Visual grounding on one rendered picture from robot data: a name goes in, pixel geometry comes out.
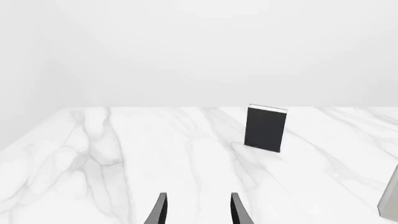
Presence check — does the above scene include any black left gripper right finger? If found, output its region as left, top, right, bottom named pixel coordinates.
left=230, top=192, right=256, bottom=224

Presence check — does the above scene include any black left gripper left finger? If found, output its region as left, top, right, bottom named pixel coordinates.
left=143, top=192, right=168, bottom=224

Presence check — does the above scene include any black standing book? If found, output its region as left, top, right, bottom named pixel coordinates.
left=244, top=103, right=288, bottom=153

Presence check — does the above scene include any grey book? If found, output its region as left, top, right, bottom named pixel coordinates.
left=376, top=164, right=398, bottom=222

